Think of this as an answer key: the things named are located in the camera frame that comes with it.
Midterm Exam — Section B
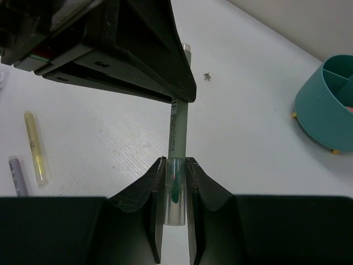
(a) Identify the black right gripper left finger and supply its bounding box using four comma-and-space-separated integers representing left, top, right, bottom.
108, 157, 166, 264

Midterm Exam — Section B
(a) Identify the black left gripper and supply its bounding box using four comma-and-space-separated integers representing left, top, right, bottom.
1, 1, 196, 103

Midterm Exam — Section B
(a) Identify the green grey transparent pen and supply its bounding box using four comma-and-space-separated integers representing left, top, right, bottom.
163, 43, 192, 227

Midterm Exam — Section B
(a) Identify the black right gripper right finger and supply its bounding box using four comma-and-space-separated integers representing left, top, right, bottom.
186, 158, 234, 264

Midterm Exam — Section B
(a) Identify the yellow transparent pen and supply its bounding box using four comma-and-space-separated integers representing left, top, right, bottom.
24, 111, 48, 187

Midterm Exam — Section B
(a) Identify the teal round compartment organizer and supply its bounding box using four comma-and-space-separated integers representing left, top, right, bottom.
294, 55, 352, 152

